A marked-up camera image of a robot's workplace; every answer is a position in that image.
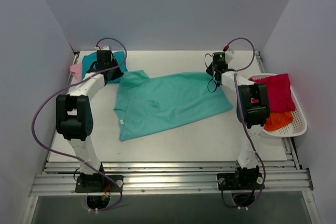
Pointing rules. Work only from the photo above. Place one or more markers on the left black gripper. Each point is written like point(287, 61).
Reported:
point(113, 74)

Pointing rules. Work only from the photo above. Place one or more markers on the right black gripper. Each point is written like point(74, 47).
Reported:
point(211, 70)

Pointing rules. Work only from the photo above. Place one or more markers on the mint green t-shirt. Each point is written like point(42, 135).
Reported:
point(146, 106)

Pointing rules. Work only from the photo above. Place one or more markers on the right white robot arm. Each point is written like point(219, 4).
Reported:
point(252, 111)

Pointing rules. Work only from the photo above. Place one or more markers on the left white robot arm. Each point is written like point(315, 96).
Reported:
point(74, 120)

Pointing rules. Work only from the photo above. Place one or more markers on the folded pink t-shirt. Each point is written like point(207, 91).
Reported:
point(76, 71)

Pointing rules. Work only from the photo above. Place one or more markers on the crimson red t-shirt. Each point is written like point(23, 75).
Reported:
point(279, 92)

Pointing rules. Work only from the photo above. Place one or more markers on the orange t-shirt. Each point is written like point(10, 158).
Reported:
point(278, 120)

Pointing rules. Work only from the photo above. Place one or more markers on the white plastic laundry basket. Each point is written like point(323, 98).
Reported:
point(299, 124)

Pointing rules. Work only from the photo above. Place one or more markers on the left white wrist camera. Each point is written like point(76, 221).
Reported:
point(102, 48)

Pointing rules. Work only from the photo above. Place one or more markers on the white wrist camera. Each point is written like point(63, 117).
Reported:
point(102, 48)
point(229, 53)

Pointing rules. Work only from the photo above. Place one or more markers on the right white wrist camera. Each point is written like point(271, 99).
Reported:
point(229, 53)

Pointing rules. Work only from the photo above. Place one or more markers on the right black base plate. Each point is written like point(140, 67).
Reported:
point(231, 181)

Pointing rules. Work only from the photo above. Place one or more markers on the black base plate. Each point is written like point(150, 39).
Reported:
point(98, 184)
point(231, 181)

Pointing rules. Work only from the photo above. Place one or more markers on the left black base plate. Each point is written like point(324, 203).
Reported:
point(98, 184)

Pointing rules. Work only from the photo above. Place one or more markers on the aluminium rail frame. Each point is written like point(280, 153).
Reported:
point(180, 161)

